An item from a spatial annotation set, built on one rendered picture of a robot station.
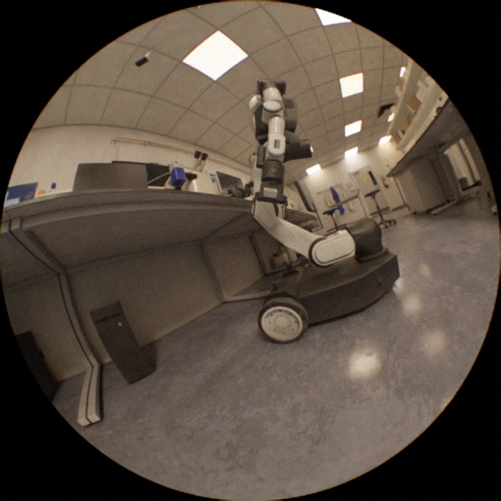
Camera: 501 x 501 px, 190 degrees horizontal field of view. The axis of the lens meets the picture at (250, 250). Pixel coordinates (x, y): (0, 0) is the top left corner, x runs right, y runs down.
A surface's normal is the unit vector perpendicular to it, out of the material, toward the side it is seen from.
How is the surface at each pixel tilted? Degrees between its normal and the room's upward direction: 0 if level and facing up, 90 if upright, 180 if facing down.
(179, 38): 180
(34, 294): 90
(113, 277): 90
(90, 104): 180
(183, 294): 90
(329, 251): 90
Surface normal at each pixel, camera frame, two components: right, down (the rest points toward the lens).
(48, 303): 0.76, -0.30
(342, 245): -0.39, 0.11
